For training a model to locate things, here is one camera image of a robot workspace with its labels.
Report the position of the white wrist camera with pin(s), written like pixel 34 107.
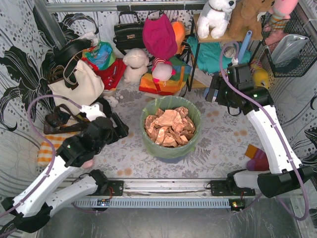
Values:
pixel 92 112
pixel 234 61

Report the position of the pink plush toy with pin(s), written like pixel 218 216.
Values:
pixel 281 10

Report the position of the crumpled brown paper waste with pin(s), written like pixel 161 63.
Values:
pixel 170 128

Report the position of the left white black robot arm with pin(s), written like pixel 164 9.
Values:
pixel 33 208

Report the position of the magenta fabric bag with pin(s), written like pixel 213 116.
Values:
pixel 159 37

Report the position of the teal folded cloth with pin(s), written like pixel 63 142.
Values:
pixel 209 53

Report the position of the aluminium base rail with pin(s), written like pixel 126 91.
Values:
pixel 151 193

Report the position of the pink round object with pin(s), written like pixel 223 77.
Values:
pixel 88 164

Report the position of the red cloth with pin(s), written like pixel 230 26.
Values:
pixel 112 75

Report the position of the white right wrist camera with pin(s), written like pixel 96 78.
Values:
pixel 234 61

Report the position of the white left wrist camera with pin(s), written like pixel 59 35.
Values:
pixel 92 112

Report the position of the grey baseball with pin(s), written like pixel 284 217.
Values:
pixel 230 51

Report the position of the colorful printed bag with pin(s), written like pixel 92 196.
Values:
pixel 99 57

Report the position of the green plastic trash bag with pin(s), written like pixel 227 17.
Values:
pixel 165 103

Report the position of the black leather handbag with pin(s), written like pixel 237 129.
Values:
pixel 128 36

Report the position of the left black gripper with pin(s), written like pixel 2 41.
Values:
pixel 119 124

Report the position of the purple orange sock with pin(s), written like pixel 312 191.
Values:
pixel 257 159

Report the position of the orange white checkered cloth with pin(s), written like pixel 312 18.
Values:
pixel 45 153

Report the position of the black wire basket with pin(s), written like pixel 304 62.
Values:
pixel 303 61

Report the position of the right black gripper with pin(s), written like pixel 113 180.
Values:
pixel 223 89

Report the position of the black metal shelf rack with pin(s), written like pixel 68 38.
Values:
pixel 195 59

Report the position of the brown teddy bear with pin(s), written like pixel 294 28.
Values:
pixel 245 16

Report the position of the yellow plush duck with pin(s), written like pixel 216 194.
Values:
pixel 259 74

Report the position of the blue trash bin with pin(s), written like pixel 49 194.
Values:
pixel 177 159

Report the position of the cream canvas tote bag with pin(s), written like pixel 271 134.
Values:
pixel 89 86

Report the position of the silver pouch in basket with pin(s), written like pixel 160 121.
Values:
pixel 288 47

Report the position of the orange plush toy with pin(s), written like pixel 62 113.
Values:
pixel 179 31

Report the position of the white plush dog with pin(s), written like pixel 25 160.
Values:
pixel 214 18

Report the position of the pink white plush pig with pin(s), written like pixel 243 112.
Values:
pixel 162 70

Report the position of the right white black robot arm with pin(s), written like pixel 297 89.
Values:
pixel 256 103

